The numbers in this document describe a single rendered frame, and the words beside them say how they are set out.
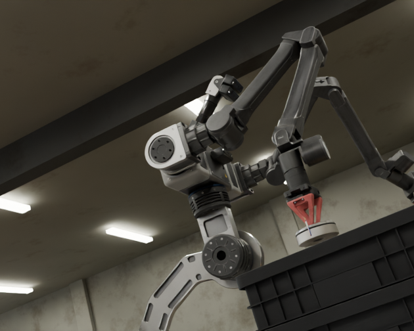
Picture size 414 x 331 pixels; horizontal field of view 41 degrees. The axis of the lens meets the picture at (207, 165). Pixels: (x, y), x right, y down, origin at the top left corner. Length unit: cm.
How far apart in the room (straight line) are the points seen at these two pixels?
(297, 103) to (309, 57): 18
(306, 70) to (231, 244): 59
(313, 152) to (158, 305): 88
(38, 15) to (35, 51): 40
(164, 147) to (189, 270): 49
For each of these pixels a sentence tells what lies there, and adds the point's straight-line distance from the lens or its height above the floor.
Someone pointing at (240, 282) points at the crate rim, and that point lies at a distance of 108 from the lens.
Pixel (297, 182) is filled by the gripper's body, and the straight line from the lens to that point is 143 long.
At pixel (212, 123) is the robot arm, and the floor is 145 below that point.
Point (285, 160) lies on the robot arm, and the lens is 145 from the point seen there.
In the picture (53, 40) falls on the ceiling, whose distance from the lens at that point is 436.
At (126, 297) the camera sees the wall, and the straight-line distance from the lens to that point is 1058.
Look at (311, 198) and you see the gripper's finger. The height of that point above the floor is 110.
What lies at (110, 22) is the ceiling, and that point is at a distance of 431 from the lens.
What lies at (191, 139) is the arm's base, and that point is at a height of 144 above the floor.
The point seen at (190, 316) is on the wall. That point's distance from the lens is 997.
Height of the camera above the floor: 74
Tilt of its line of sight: 22 degrees up
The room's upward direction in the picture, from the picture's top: 18 degrees counter-clockwise
